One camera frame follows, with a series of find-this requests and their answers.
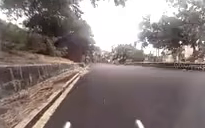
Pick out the row of trees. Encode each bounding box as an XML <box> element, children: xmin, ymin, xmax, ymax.
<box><xmin>0</xmin><ymin>0</ymin><xmax>103</xmax><ymax>64</ymax></box>

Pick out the large tree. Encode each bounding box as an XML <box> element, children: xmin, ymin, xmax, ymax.
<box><xmin>137</xmin><ymin>0</ymin><xmax>205</xmax><ymax>64</ymax></box>

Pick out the bushy tree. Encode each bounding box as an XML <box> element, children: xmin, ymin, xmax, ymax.
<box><xmin>110</xmin><ymin>43</ymin><xmax>146</xmax><ymax>64</ymax></box>

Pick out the pale concrete kerb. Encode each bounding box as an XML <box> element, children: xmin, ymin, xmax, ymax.
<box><xmin>13</xmin><ymin>65</ymin><xmax>90</xmax><ymax>128</ymax></box>

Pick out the grey asphalt road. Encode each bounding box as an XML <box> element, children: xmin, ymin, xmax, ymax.
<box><xmin>42</xmin><ymin>62</ymin><xmax>205</xmax><ymax>128</ymax></box>

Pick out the grey stone retaining wall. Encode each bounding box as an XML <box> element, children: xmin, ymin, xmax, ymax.
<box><xmin>0</xmin><ymin>62</ymin><xmax>78</xmax><ymax>104</ymax></box>

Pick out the dry grass slope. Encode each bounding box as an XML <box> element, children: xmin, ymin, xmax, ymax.
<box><xmin>0</xmin><ymin>49</ymin><xmax>74</xmax><ymax>66</ymax></box>

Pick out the dirt strip with dry leaves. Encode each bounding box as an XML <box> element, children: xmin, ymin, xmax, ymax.
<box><xmin>0</xmin><ymin>65</ymin><xmax>88</xmax><ymax>128</ymax></box>

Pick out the robot's own part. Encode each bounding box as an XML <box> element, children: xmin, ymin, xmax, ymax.
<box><xmin>134</xmin><ymin>119</ymin><xmax>145</xmax><ymax>128</ymax></box>

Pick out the pale building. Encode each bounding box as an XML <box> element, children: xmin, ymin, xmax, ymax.
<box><xmin>181</xmin><ymin>43</ymin><xmax>205</xmax><ymax>64</ymax></box>

